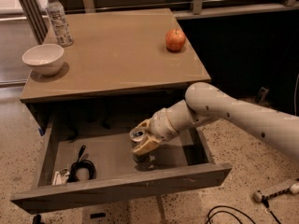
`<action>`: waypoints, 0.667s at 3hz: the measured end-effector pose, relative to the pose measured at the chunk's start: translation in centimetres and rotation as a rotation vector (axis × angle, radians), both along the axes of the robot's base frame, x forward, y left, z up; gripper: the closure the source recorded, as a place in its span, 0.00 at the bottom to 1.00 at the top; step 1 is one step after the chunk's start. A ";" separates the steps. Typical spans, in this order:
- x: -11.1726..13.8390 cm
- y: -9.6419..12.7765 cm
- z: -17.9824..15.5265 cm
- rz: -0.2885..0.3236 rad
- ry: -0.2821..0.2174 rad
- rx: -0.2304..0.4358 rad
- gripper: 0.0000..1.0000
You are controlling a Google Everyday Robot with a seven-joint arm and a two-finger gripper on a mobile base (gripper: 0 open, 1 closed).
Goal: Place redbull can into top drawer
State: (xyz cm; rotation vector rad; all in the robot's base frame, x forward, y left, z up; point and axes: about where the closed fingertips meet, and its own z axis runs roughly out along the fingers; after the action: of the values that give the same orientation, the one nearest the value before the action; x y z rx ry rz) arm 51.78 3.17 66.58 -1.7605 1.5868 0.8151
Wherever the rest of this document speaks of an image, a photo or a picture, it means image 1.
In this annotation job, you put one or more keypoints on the small white packet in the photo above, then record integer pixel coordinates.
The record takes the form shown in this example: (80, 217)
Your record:
(60, 177)

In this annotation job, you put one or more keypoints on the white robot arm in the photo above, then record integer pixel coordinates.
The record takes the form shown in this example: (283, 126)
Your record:
(204, 102)

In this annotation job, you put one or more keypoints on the redbull can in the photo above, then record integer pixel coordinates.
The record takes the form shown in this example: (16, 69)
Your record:
(137, 135)

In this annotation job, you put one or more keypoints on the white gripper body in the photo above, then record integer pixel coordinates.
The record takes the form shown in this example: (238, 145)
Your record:
(161, 125)

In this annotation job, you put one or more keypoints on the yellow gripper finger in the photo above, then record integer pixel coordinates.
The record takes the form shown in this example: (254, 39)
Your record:
(144, 126)
(148, 144)

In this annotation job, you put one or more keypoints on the small grey floor device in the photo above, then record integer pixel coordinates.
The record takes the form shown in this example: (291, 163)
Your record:
(261, 95)

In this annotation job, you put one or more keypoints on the clear plastic water bottle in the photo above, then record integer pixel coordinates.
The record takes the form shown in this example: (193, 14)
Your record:
(56, 14)

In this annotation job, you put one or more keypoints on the white ceramic bowl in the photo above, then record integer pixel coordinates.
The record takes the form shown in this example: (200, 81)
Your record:
(45, 59)

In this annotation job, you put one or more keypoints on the open grey top drawer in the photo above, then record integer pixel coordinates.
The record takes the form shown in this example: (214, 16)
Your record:
(182, 164)

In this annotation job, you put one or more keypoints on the white power strip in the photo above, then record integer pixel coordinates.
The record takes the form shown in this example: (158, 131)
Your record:
(287, 186)

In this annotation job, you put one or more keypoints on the red apple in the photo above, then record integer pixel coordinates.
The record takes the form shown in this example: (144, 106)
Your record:
(175, 39)

